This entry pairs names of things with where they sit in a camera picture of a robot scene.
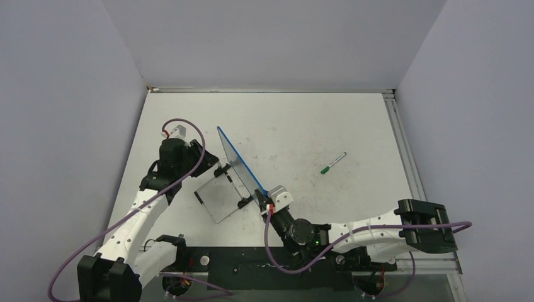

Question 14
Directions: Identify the blue framed whiteboard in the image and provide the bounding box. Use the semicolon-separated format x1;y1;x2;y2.
194;127;267;224

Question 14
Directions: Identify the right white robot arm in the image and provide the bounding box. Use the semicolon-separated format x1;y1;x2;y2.
256;187;460;269

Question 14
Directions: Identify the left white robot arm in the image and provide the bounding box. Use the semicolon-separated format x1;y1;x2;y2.
77;138;219;301

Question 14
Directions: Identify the green capped marker pen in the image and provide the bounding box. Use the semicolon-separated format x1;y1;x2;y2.
321;152;347;175

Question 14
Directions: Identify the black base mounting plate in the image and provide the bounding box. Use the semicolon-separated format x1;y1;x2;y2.
163;247;397;291

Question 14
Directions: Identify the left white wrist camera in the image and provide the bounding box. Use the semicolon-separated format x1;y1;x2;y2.
161;125;190;145

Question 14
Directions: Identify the aluminium frame rail back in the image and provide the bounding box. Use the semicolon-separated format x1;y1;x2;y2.
148;87;394;94

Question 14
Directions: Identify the aluminium frame rail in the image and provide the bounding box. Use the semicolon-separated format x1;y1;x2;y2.
148;87;394;94
382;90;427;201

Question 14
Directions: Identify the aluminium frame rail right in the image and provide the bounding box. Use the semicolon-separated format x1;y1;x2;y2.
382;90;427;201

